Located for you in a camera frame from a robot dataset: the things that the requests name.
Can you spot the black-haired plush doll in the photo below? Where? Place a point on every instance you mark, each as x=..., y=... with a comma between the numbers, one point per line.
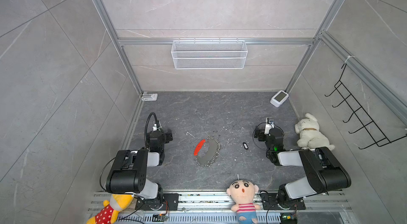
x=243, y=192

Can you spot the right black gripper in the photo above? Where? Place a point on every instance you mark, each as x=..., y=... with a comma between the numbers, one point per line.
x=262, y=135

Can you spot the white plush dog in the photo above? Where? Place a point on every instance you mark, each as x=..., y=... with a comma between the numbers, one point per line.
x=308, y=129

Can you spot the red-handled metal key ring holder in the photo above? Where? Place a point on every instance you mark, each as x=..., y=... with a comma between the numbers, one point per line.
x=208, y=158

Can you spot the small black key tag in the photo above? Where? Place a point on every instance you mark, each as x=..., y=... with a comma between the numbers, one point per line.
x=245, y=146

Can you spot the white wire mesh basket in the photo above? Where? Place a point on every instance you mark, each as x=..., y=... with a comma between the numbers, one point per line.
x=196, y=55

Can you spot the white wall bracket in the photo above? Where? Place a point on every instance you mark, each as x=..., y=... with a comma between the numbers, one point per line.
x=149, y=97

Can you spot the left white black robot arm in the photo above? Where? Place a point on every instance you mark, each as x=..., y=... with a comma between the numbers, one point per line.
x=128, y=173

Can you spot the yellow red plush toy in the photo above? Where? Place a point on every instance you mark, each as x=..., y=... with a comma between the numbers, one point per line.
x=112, y=207

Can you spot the white digital clock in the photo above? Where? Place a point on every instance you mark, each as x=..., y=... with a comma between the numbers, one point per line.
x=279, y=98

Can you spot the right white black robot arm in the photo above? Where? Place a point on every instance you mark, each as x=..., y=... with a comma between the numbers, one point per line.
x=323, y=172

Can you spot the black wire hook rack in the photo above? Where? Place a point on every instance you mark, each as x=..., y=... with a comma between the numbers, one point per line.
x=360, y=114

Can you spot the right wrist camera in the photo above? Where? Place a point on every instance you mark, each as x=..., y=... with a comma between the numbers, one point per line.
x=270, y=122

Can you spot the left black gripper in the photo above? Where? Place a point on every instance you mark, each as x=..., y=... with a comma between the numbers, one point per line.
x=168, y=136

